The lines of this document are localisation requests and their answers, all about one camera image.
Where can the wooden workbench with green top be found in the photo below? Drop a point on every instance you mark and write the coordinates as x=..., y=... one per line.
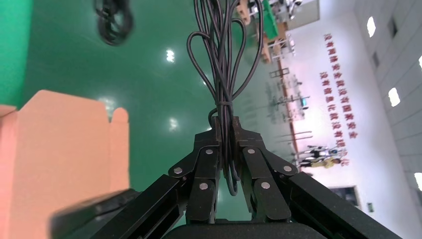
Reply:
x=268, y=23

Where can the dark wall screen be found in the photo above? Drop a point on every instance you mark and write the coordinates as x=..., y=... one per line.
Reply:
x=344, y=195

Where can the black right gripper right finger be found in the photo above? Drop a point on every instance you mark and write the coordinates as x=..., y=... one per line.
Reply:
x=260, y=178

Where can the open brown cardboard box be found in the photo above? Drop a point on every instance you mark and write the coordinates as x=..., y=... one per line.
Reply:
x=66, y=148

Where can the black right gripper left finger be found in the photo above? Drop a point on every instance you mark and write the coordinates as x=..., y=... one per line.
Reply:
x=202, y=171

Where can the person in yellow vest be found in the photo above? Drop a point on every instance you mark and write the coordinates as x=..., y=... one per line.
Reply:
x=324, y=163

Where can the green table cloth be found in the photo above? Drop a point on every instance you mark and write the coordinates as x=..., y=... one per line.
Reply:
x=13, y=49

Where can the person in white clothes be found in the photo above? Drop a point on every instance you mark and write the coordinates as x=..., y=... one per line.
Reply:
x=313, y=152

